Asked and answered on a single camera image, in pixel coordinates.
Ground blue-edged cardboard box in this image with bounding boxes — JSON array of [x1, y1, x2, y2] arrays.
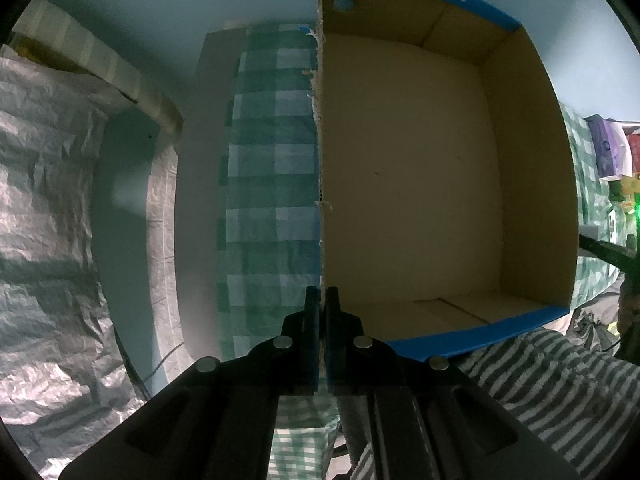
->
[[317, 0, 578, 361]]

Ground green checkered tablecloth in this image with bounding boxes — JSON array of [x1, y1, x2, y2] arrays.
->
[[214, 23, 342, 480]]

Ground grey crinkled woven sack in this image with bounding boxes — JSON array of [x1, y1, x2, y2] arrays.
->
[[1, 47, 141, 479]]

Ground grey striped towel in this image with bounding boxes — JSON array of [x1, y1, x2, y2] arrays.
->
[[334, 327, 639, 479]]

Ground purple product box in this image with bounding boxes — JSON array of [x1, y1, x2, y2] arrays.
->
[[586, 114, 634, 181]]

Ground red package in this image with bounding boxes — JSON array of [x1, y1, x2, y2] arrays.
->
[[627, 133, 640, 174]]

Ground striped beige cushion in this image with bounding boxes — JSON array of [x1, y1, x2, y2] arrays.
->
[[12, 0, 183, 136]]

